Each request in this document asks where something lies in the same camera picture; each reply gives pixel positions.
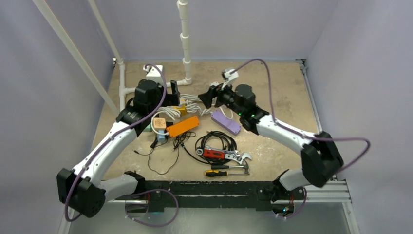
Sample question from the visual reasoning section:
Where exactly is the white cord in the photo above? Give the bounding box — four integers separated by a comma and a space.
150, 94, 234, 136

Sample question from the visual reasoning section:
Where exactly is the purple power strip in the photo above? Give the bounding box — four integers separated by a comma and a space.
211, 110, 242, 136

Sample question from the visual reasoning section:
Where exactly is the orange power strip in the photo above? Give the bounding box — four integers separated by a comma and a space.
166, 116, 200, 137

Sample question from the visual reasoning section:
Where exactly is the yellow cube socket adapter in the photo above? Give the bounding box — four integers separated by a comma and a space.
173, 104, 187, 116

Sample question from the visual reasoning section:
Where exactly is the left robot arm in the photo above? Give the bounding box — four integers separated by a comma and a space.
56, 79, 180, 221

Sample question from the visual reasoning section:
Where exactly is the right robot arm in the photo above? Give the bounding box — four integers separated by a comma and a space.
198, 84, 344, 198

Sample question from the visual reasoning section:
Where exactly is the wooden cube adapter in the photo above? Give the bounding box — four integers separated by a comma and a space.
152, 117, 167, 131

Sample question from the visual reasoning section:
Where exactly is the red adjustable wrench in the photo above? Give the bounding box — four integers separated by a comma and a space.
196, 145, 252, 165

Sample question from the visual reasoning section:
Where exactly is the small claw hammer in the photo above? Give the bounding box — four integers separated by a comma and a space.
211, 161, 249, 175

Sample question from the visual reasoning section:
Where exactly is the yellow black screwdriver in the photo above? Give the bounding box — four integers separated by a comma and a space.
204, 170, 247, 177

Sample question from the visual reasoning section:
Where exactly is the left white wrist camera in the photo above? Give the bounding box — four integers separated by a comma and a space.
143, 66, 163, 84

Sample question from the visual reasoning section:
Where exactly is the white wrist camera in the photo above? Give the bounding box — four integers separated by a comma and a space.
143, 66, 163, 84
222, 68, 239, 89

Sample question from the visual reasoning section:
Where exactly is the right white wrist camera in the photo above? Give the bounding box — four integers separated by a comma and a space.
222, 68, 239, 89

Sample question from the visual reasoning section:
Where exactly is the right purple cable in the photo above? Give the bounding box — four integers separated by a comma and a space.
232, 58, 371, 174

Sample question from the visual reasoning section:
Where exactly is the purple cable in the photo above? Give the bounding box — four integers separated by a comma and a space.
64, 64, 169, 223
232, 58, 371, 174

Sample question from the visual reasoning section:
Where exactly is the black coiled cable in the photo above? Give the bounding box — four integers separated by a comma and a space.
180, 131, 238, 167

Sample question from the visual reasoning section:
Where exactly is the thin black wire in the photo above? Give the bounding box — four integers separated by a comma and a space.
132, 131, 197, 176

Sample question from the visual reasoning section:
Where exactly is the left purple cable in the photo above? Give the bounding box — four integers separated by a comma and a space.
64, 64, 169, 223

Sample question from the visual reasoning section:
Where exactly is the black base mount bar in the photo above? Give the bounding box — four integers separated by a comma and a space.
122, 171, 307, 213

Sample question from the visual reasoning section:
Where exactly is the aluminium rail frame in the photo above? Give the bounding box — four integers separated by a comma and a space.
295, 59, 353, 204

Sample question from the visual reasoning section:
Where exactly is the white PVC pipe frame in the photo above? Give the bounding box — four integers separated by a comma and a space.
33, 0, 192, 114

